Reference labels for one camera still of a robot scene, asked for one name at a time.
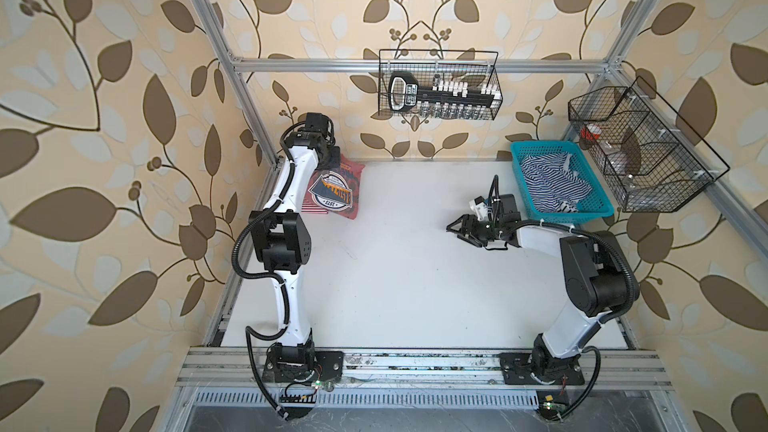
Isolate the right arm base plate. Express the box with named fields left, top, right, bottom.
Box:
left=499, top=349, right=585, bottom=386

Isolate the black wire basket right wall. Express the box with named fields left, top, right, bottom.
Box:
left=568, top=76, right=730, bottom=213

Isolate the maroon tank top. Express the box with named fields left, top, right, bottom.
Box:
left=305, top=156, right=365, bottom=220

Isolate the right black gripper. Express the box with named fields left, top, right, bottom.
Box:
left=446, top=213, right=501, bottom=245

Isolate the red white striped tank top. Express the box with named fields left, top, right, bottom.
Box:
left=302, top=192, right=328, bottom=214

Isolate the black wire basket wall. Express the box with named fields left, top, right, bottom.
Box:
left=568, top=76, right=730, bottom=213
left=378, top=48, right=503, bottom=121

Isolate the teal plastic basket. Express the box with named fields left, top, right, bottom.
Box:
left=510, top=141, right=614, bottom=225

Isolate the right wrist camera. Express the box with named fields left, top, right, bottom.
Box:
left=470, top=196, right=493, bottom=222

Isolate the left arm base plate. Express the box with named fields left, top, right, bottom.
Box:
left=263, top=347, right=344, bottom=383

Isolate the black tool with vials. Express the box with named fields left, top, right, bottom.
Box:
left=384, top=71, right=503, bottom=120

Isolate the aluminium front rail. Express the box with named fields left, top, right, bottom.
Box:
left=176, top=347, right=673, bottom=391

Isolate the navy white striped tank top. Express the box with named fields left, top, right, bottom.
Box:
left=520, top=152, right=593, bottom=213

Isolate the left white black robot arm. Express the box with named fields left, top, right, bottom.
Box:
left=231, top=113, right=341, bottom=382

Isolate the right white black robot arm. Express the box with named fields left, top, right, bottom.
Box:
left=446, top=194, right=640, bottom=384

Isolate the black wire basket back wall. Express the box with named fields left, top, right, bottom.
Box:
left=378, top=48, right=503, bottom=121

